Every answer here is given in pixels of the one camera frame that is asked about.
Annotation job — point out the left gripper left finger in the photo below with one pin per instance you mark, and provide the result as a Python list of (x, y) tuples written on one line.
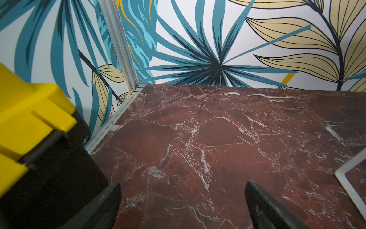
[(100, 213)]

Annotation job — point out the yellow plastic toolbox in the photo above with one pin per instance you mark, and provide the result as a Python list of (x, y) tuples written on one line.
[(47, 176)]

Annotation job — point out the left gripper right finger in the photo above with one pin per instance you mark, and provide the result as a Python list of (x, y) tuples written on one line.
[(268, 213)]

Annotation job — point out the left aluminium frame post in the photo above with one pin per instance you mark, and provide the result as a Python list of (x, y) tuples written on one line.
[(119, 40)]

